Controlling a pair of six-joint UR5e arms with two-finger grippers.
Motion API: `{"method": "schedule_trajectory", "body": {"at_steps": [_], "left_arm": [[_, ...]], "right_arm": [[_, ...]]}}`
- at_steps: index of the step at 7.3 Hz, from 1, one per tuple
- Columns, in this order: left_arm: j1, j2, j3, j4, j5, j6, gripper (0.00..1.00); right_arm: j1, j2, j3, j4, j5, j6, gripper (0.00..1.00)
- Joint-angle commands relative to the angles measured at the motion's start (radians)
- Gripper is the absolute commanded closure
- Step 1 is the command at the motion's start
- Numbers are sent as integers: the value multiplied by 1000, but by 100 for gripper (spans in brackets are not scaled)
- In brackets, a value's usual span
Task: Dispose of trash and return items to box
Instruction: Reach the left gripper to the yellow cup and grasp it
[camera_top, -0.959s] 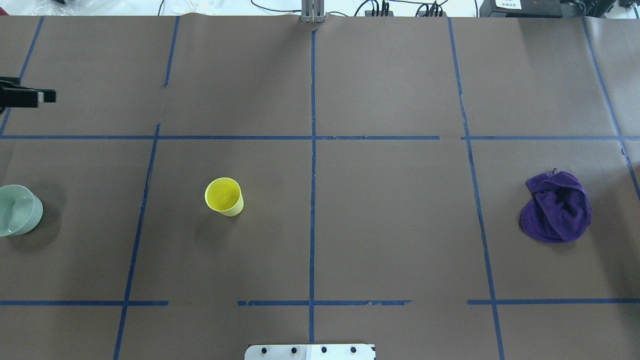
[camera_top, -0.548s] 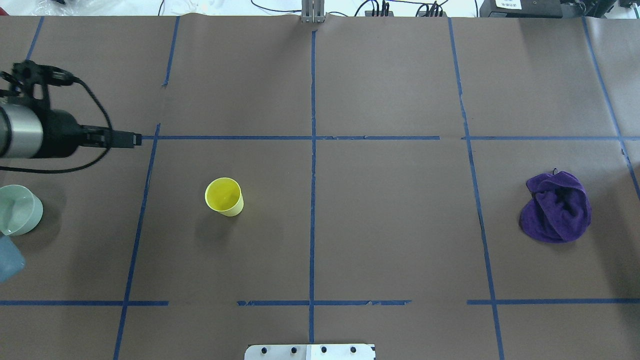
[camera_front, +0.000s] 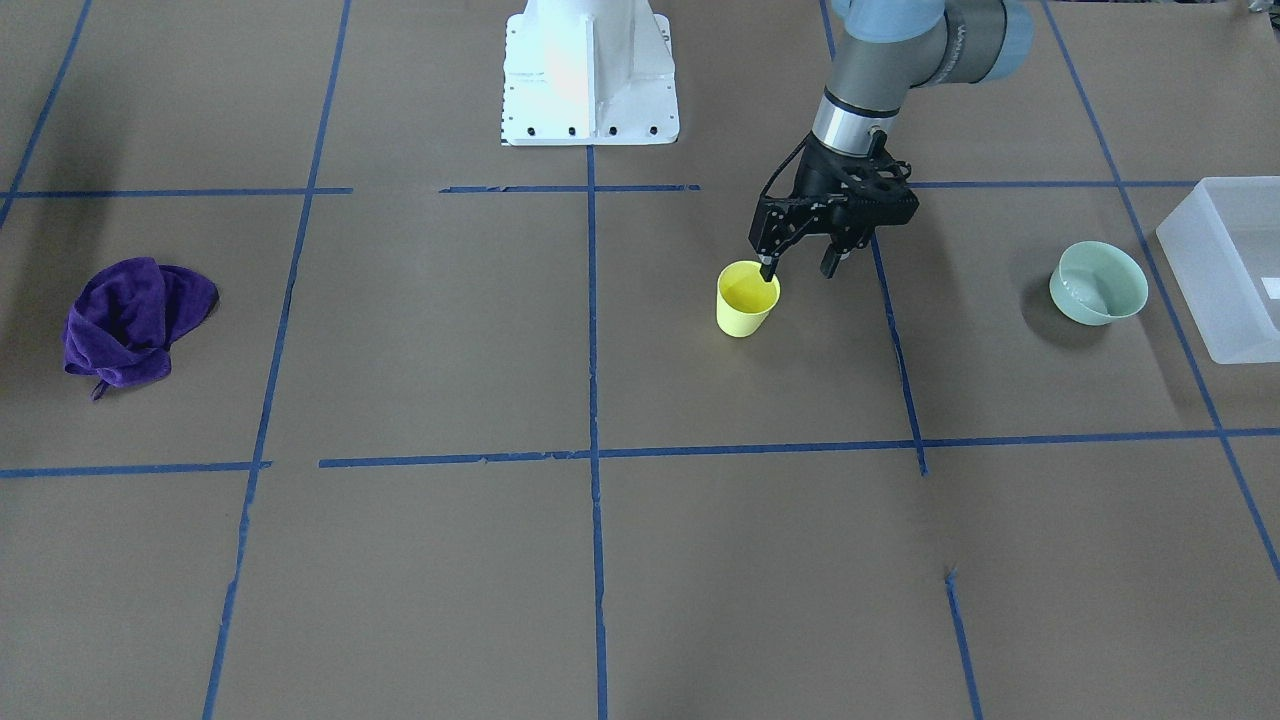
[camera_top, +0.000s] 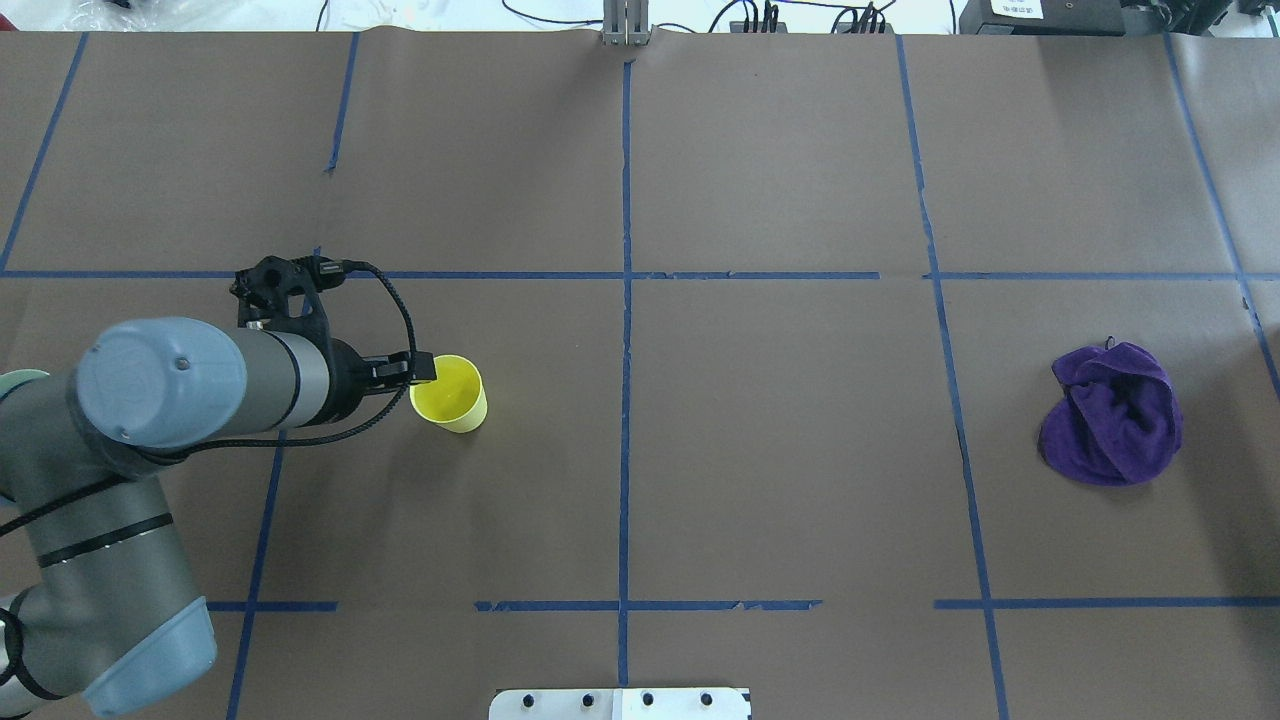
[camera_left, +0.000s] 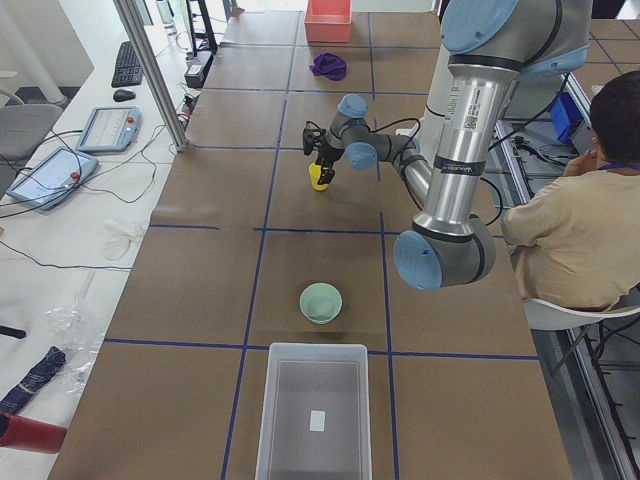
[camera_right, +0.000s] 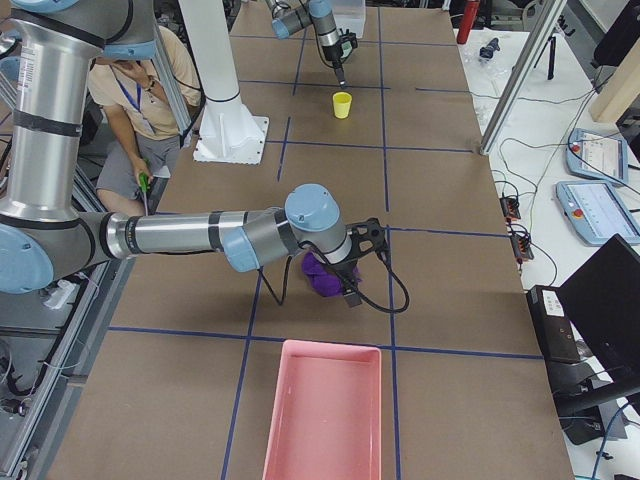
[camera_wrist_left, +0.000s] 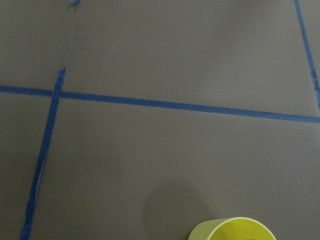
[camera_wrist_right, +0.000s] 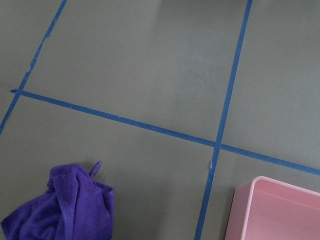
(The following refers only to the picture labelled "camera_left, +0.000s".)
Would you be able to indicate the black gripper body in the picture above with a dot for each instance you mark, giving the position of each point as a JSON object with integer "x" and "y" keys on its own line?
{"x": 329, "y": 152}

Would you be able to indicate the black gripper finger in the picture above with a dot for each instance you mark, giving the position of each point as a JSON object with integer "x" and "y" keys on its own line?
{"x": 318, "y": 162}
{"x": 325, "y": 176}

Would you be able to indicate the yellow plastic cup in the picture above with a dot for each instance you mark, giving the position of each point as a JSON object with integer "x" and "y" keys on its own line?
{"x": 315, "y": 173}

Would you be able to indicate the purple cloth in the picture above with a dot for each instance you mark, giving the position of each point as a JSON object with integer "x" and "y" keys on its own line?
{"x": 330, "y": 66}

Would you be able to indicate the black computer box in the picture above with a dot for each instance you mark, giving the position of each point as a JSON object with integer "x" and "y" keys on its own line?
{"x": 197, "y": 69}

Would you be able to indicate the translucent white plastic box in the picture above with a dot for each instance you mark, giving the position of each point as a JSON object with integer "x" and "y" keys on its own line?
{"x": 315, "y": 418}

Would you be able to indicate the pink plastic bin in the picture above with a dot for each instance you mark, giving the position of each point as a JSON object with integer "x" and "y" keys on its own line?
{"x": 328, "y": 21}

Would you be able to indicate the pale green ceramic bowl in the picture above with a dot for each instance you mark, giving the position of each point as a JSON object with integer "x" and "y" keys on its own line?
{"x": 320, "y": 303}

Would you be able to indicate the black computer mouse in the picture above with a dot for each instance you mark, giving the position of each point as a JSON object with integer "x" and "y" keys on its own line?
{"x": 123, "y": 95}

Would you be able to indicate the black keyboard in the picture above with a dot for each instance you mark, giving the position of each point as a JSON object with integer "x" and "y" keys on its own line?
{"x": 127, "y": 68}

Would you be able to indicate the teach pendant far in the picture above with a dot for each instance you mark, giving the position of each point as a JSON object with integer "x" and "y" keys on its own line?
{"x": 110, "y": 129}

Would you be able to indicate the teach pendant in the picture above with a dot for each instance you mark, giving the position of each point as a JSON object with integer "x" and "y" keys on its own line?
{"x": 51, "y": 181}
{"x": 110, "y": 129}

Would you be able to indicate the white crumpled glove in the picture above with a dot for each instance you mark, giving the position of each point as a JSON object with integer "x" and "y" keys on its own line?
{"x": 119, "y": 237}

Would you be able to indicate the blue storage bin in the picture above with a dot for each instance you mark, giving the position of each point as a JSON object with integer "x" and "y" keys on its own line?
{"x": 566, "y": 117}

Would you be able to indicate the seated person beige shirt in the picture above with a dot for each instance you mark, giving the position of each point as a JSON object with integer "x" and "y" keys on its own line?
{"x": 576, "y": 242}

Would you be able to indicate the white chair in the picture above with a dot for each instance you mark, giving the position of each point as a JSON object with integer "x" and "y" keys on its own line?
{"x": 546, "y": 316}

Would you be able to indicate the teach pendant near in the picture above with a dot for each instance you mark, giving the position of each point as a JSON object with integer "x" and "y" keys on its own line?
{"x": 51, "y": 181}

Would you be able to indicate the grey office chair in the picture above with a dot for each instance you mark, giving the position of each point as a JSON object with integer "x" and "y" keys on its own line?
{"x": 23, "y": 127}

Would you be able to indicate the crumpled clear plastic wrap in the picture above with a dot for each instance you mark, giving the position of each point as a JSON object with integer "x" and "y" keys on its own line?
{"x": 78, "y": 331}

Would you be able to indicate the folded dark blue umbrella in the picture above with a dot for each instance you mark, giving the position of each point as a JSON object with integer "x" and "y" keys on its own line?
{"x": 36, "y": 378}

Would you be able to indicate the red bottle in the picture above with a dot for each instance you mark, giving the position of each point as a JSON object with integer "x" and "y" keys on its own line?
{"x": 27, "y": 434}

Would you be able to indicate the aluminium frame post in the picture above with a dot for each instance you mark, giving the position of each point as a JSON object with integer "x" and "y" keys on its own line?
{"x": 135, "y": 29}

